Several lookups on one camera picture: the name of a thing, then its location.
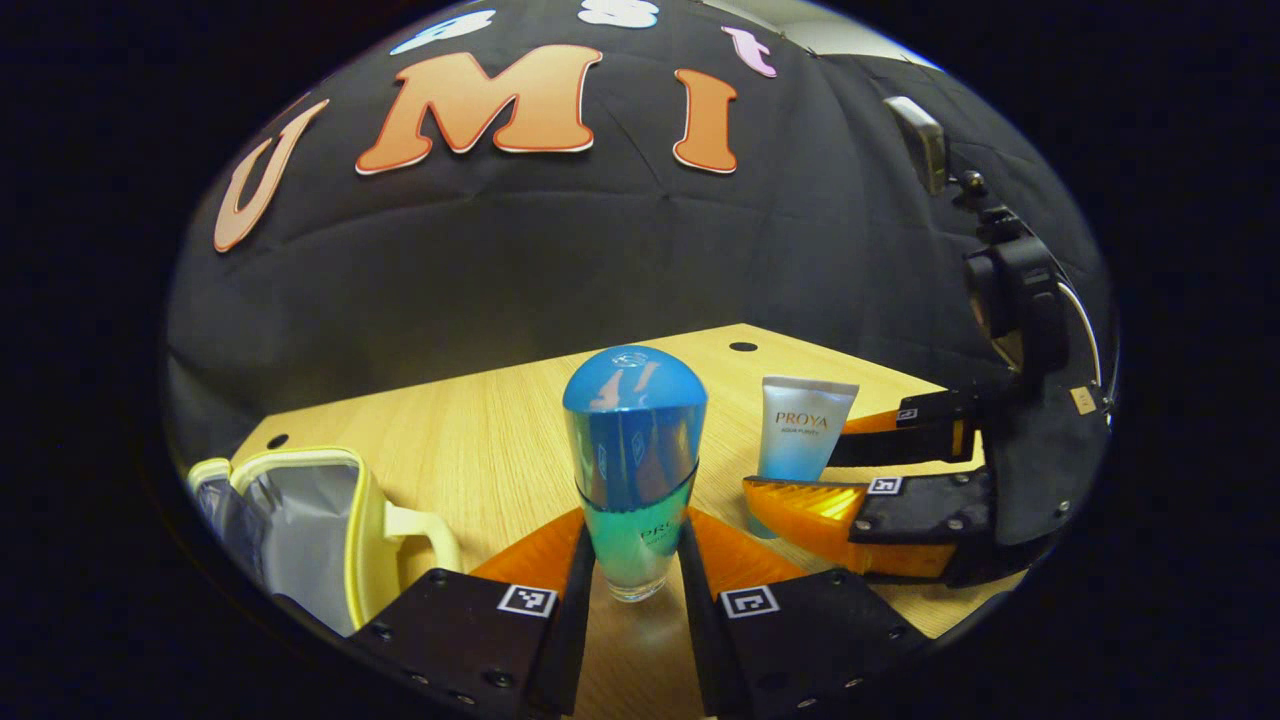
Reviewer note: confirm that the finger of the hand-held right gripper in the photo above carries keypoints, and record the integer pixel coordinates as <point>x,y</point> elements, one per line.
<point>930,505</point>
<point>930,435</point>

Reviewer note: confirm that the black backdrop cloth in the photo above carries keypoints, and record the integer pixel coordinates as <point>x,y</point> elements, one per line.
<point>600,260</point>

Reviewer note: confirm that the blue teal bottle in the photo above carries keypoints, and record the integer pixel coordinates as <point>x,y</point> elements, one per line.
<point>635,430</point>

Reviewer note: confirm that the white blue tube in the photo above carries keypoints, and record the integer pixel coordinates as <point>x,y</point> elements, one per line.
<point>805,430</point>

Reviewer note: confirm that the pale yellow suitcase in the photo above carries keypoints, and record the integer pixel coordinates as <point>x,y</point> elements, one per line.
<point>300,520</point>

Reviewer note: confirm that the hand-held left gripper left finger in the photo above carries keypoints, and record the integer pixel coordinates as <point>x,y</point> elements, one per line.
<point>570,630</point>

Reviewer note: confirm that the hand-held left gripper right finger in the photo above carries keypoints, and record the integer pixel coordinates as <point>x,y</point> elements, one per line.
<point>705,640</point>

